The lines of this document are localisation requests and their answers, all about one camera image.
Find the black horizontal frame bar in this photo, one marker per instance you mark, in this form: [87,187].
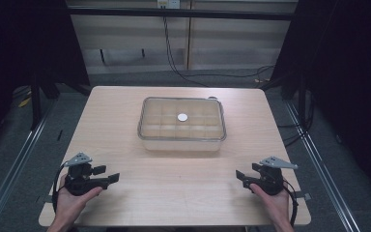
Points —
[180,13]

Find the yellow object on floor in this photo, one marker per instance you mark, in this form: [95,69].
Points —
[24,102]

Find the white wall power outlet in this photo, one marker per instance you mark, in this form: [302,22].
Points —
[168,4]

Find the person's left hand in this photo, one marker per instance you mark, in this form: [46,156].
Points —
[69,204]

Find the clear plastic storage container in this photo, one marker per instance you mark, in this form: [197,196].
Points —
[182,145]

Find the silver metal floor rail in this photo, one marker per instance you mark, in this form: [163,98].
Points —
[16,164]
[322,174]

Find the person's right hand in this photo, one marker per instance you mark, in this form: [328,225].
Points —
[277,206]

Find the clear plastic container lid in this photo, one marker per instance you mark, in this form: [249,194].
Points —
[161,112]

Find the black curtain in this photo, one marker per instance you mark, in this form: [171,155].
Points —
[22,45]
[348,64]

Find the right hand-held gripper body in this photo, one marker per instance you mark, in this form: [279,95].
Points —
[270,180]

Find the grey table bracket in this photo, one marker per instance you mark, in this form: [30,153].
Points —
[302,195]
[47,199]

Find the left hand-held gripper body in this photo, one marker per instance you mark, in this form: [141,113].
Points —
[83,182]

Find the black metal stand leg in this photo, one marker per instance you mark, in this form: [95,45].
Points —
[35,103]

